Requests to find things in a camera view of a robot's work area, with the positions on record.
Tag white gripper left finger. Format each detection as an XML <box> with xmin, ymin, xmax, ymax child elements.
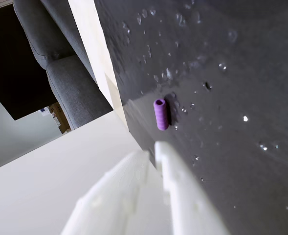
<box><xmin>60</xmin><ymin>149</ymin><xmax>174</xmax><ymax>235</ymax></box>

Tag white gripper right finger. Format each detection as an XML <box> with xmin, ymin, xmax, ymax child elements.
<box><xmin>154</xmin><ymin>140</ymin><xmax>230</xmax><ymax>235</ymax></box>

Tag purple ribbed pen grip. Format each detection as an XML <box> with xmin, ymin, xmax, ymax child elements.
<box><xmin>153</xmin><ymin>98</ymin><xmax>170</xmax><ymax>131</ymax></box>

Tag black glossy mat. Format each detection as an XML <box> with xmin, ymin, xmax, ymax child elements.
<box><xmin>93</xmin><ymin>0</ymin><xmax>288</xmax><ymax>235</ymax></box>

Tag brown cardboard box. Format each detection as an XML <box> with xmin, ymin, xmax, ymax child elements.
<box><xmin>47</xmin><ymin>102</ymin><xmax>72</xmax><ymax>134</ymax></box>

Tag grey fabric sofa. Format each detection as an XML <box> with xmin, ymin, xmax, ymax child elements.
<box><xmin>13</xmin><ymin>0</ymin><xmax>114</xmax><ymax>130</ymax></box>

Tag beige wooden board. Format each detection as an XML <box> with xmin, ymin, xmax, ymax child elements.
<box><xmin>67</xmin><ymin>0</ymin><xmax>130</xmax><ymax>133</ymax></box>

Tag black flat panel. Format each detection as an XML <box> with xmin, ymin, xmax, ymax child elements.
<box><xmin>0</xmin><ymin>3</ymin><xmax>59</xmax><ymax>122</ymax></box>

